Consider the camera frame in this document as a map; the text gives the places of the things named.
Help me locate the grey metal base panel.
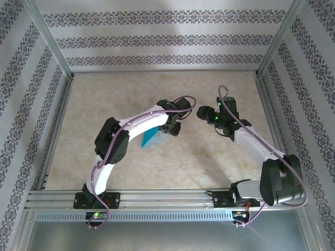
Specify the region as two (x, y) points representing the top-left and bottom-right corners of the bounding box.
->
(26, 221), (311, 251)

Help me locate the controller board with green light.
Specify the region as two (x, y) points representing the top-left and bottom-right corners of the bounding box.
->
(85, 211), (108, 221)

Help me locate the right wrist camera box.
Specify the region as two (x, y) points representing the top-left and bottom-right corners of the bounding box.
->
(216, 96), (239, 120)

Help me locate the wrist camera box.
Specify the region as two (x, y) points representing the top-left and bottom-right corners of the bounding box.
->
(175, 96), (194, 110)
(216, 96), (239, 120)

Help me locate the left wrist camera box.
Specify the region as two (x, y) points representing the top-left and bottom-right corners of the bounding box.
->
(175, 96), (194, 110)

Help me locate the aluminium side frame rail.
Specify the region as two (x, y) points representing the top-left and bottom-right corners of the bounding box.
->
(254, 74), (293, 188)
(36, 75), (74, 191)

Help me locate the aluminium rear frame rail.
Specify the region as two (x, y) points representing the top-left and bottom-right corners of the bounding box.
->
(71, 68), (260, 76)

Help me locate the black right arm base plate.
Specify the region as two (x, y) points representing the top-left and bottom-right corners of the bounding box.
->
(212, 190), (261, 209)

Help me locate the grey slotted cable duct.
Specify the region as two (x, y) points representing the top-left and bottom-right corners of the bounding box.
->
(35, 211), (233, 222)

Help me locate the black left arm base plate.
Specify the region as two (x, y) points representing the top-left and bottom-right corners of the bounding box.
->
(74, 192), (121, 210)

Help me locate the aluminium frame post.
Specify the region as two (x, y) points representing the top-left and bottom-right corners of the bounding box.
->
(257, 0), (306, 77)
(25, 0), (73, 77)

